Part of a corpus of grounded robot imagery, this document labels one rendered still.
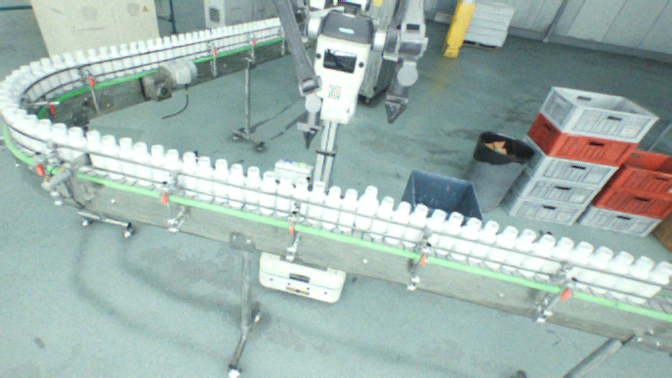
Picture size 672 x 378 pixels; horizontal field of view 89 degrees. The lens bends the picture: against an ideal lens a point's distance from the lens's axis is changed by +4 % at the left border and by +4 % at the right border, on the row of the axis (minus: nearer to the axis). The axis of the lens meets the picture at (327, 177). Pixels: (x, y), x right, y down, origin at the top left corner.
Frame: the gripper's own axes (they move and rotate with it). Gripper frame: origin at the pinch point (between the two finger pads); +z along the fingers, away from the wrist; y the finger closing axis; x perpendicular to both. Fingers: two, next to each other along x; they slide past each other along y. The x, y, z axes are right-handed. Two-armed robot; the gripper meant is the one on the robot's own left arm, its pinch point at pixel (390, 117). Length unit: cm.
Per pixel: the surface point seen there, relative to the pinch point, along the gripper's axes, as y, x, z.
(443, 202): 45, -43, 61
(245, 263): -17, 44, 72
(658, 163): 213, -263, 81
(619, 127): 164, -179, 40
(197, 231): -21, 63, 55
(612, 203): 173, -222, 110
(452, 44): 731, -145, 107
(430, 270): -20, -27, 46
